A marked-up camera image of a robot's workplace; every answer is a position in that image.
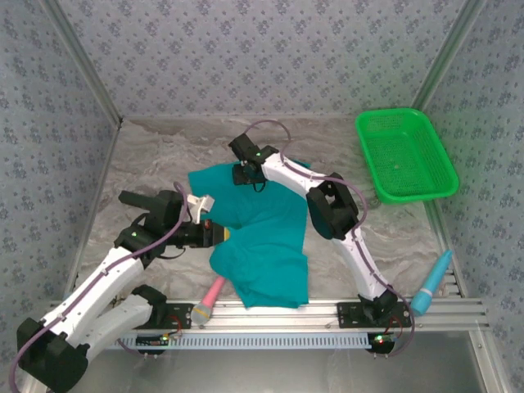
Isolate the pink toy microphone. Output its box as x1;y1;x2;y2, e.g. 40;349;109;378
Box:
189;274;228;328

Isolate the slotted white cable duct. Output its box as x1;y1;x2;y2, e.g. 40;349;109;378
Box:
102;332;374;352

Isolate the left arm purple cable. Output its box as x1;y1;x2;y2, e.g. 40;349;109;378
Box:
7;181;191;393

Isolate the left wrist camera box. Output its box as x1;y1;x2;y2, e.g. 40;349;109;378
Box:
187;194;217;225

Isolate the blue toy microphone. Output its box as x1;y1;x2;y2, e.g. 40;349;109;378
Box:
409;249;455;317

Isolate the aluminium mounting rail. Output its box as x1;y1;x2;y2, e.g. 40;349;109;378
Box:
44;297;491;333

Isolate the black plastic block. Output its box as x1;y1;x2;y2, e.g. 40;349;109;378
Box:
117;189;152;211

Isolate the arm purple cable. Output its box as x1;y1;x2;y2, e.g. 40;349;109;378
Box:
243;119;417;359
7;181;191;393

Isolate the green plastic basket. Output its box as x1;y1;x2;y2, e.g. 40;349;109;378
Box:
354;106;460;206

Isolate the teal t-shirt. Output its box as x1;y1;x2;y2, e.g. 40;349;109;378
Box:
187;158;312;311

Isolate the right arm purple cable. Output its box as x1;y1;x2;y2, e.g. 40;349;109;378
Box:
243;119;417;359

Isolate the aluminium frame post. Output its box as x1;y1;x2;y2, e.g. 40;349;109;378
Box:
39;0;125;129
412;0;489;108

